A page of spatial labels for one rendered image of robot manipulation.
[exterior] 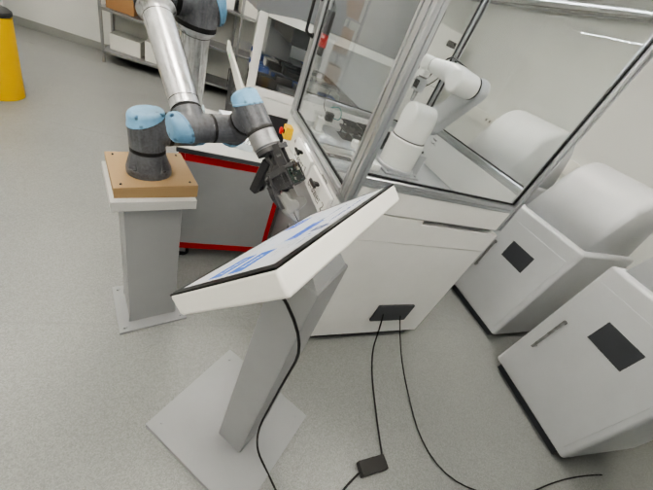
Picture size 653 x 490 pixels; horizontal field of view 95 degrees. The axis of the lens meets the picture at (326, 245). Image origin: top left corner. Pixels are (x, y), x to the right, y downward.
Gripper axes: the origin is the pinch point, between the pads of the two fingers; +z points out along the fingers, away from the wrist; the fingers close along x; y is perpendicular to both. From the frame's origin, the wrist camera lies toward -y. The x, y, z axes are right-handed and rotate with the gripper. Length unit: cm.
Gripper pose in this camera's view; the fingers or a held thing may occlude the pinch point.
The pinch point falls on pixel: (293, 218)
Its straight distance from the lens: 86.9
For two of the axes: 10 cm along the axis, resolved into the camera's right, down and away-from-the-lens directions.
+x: 4.9, -3.8, 7.8
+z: 4.0, 9.0, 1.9
